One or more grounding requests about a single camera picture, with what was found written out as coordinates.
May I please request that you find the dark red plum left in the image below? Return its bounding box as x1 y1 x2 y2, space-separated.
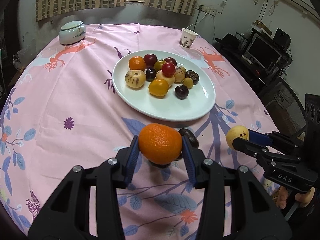
143 54 158 68

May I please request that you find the white paper cup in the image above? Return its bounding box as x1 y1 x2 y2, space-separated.
179 28 198 48

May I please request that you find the wall power socket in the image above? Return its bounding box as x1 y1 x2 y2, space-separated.
196 4 217 17

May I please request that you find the orange tangerine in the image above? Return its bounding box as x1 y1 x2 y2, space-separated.
138 124 182 165
128 56 146 71

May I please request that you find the yellow pear-like fruit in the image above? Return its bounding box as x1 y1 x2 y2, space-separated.
226 125 249 150

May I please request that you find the red cherry tomato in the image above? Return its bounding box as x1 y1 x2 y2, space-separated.
162 62 176 77

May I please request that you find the computer monitor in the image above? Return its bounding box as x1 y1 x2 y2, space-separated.
244 34 282 71

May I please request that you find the dark red plum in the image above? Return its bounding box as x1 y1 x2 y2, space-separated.
164 57 177 67
143 54 158 68

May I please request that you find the dark passion fruit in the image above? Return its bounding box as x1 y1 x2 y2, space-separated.
178 128 199 148
185 70 200 85

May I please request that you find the orange tangerine on plate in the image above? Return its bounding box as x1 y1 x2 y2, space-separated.
128 56 146 71

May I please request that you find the dark red plum right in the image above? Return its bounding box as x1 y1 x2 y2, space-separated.
164 57 177 67

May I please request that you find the white ceramic lidded jar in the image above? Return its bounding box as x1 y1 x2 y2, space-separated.
58 21 86 45

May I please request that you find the yellow-green round fruit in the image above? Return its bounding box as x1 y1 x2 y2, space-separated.
148 79 169 98

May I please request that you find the pink floral tablecloth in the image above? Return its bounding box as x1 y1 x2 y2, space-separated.
1 24 279 239

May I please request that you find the white power cable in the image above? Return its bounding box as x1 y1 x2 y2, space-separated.
186 11 209 30

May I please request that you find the small yellow round fruit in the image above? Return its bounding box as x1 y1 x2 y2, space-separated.
183 77 194 89

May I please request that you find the right hand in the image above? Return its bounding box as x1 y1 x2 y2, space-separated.
276 186 315 209

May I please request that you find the striped pepino melon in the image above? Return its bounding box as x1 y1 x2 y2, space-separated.
125 70 146 89

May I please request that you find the white oval plate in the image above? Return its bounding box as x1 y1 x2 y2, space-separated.
112 50 216 122

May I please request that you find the striped beige fruit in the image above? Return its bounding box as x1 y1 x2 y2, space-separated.
174 67 185 83

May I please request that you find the pale yellow apple-like fruit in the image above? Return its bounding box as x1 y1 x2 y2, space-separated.
156 70 175 87

